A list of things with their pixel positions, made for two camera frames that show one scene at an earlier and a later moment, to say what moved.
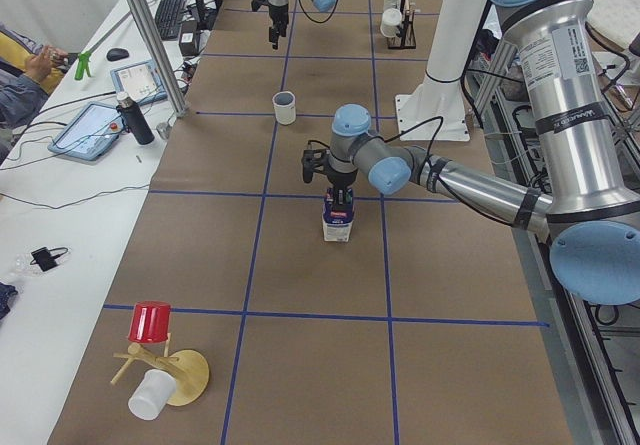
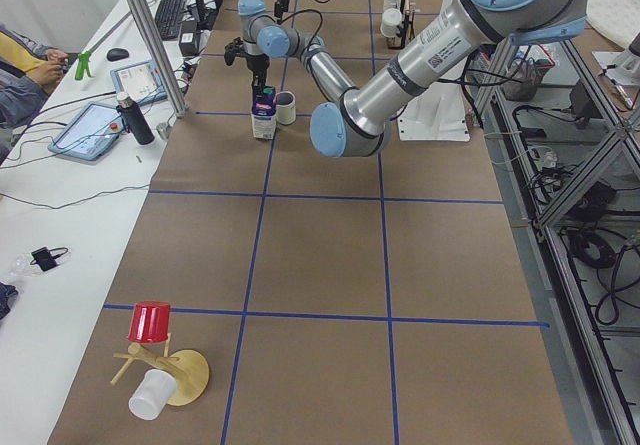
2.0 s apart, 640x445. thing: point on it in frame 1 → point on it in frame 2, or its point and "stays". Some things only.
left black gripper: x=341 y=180 → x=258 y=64
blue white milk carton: x=338 y=219 → x=264 y=112
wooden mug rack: x=407 y=37 stays
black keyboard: x=169 y=17 stays
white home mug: x=285 y=107 stays
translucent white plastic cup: x=152 y=395 stays
